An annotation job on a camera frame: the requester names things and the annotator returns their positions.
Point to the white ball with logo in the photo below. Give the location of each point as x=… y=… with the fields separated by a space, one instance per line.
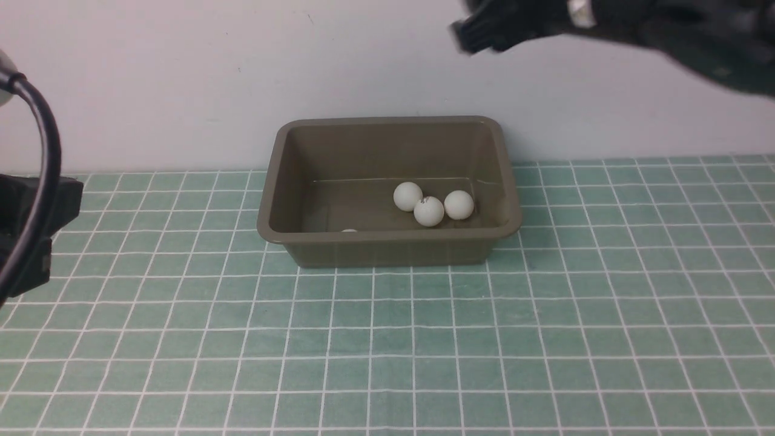
x=429 y=211

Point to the white ball with dark mark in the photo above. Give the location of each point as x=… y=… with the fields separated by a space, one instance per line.
x=459 y=205

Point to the green checkered tablecloth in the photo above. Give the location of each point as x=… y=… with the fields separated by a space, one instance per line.
x=637 y=299

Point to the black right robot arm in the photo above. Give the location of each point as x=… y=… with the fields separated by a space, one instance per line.
x=730 y=43

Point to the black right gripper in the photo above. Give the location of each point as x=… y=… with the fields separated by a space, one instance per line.
x=501 y=25

